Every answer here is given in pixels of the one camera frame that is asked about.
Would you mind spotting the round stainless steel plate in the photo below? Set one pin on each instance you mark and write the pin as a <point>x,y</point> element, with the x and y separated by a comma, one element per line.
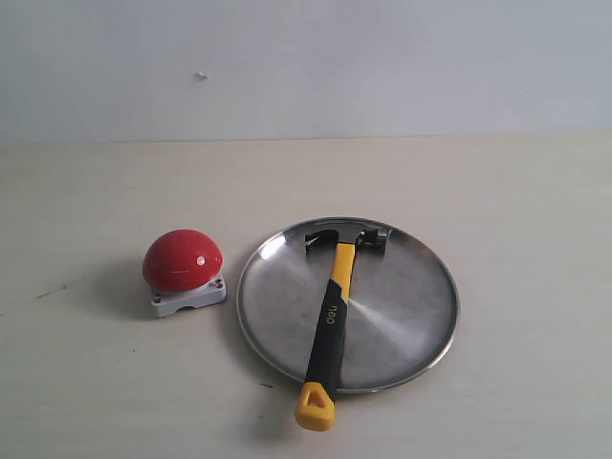
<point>403,307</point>

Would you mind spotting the red dome push button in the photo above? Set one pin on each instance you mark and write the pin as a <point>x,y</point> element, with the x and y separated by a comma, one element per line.
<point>183,269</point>

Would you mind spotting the yellow black claw hammer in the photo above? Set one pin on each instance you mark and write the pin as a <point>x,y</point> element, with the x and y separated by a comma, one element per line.
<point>316,406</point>

